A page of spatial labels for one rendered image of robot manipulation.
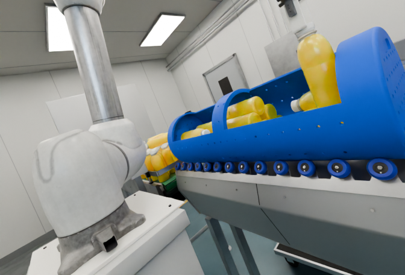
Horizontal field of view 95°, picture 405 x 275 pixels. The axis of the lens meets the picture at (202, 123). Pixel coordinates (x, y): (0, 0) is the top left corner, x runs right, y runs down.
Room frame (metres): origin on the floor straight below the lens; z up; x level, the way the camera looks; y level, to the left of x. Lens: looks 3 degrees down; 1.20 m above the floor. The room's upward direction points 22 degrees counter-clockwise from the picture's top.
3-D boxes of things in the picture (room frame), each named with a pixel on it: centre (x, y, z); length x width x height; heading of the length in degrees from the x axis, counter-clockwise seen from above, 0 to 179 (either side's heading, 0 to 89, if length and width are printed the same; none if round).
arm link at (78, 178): (0.47, 0.34, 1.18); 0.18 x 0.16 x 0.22; 175
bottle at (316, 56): (0.44, -0.30, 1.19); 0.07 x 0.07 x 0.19
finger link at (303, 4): (0.45, -0.32, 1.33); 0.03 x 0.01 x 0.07; 36
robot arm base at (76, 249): (0.45, 0.33, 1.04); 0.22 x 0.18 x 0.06; 40
